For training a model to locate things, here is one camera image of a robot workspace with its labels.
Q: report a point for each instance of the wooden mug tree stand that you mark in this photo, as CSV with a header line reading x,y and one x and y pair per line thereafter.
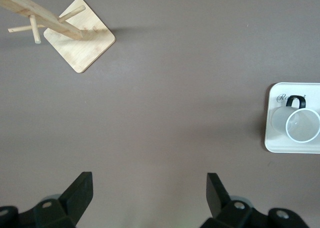
x,y
85,47

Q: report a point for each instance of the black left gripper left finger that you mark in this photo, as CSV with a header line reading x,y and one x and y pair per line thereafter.
x,y
62,208

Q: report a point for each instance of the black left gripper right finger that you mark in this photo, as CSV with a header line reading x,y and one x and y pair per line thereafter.
x,y
232,213

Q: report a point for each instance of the beige rabbit print tray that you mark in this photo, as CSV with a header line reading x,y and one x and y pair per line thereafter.
x,y
280,146

